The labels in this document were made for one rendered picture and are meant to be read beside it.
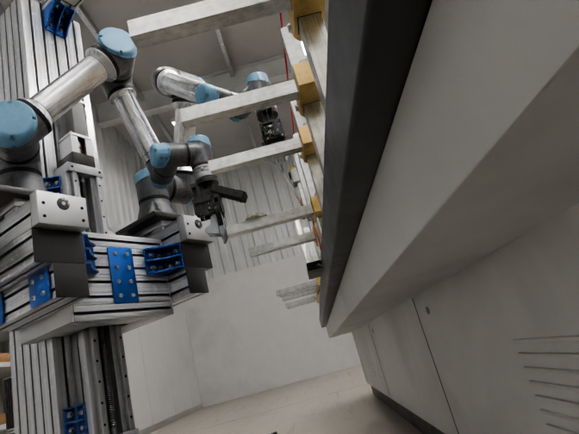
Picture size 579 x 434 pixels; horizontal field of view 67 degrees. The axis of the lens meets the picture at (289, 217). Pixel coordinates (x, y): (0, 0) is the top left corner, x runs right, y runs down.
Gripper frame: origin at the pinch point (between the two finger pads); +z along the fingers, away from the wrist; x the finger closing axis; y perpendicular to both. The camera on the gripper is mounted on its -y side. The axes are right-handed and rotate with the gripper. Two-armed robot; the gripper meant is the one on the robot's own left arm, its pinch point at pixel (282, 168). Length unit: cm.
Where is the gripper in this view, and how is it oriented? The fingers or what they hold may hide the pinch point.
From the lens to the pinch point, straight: 144.8
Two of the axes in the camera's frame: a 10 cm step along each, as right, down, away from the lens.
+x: 9.6, -2.6, 0.1
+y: -0.8, -3.2, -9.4
